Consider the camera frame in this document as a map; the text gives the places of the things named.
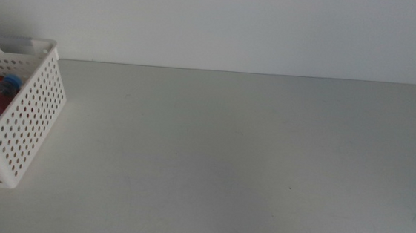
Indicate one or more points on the white perforated plastic basket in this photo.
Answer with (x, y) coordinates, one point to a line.
(25, 117)

